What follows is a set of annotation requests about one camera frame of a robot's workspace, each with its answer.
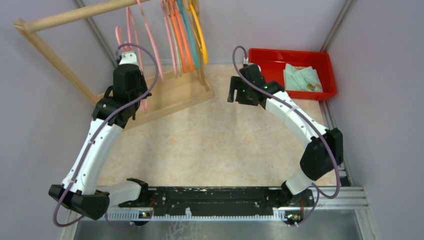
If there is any folded mint cloth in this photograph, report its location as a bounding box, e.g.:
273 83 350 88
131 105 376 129
283 63 323 93

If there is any yellow thin hanger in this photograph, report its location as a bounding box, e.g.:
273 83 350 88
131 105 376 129
187 0 209 65

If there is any pink plastic hanger back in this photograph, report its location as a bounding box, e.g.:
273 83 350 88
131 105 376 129
115 7 148 113

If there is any pink plastic hanger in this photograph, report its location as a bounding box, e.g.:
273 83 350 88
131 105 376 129
115 7 148 113
136 0 165 82
159 0 178 78

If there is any red plastic bin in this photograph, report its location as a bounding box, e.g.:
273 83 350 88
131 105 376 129
248 48 338 101

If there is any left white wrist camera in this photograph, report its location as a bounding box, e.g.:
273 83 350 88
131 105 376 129
118 51 140 67

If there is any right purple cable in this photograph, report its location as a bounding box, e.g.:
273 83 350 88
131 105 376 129
231 45 341 226

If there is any beige plastic hanger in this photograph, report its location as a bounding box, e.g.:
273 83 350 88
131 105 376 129
168 16 183 77

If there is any purple cable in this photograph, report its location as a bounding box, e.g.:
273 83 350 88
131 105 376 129
231 45 341 226
53 43 160 229

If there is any teal plastic hanger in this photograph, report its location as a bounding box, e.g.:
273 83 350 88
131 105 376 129
176 0 200 68

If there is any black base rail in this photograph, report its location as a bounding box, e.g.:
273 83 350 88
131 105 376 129
118 186 315 217

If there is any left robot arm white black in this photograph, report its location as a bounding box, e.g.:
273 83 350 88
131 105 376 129
48 63 151 220

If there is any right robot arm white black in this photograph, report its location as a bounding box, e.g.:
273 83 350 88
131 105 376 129
227 64 344 206

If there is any wooden hanger rack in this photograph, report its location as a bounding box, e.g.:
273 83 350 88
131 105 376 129
13 0 215 129

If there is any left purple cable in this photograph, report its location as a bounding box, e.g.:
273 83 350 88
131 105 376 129
53 43 160 229

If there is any orange plastic hanger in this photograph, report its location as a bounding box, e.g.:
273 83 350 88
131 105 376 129
173 0 195 71
166 0 188 73

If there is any pink plastic hanger front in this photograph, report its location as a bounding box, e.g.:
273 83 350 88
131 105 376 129
159 0 178 78

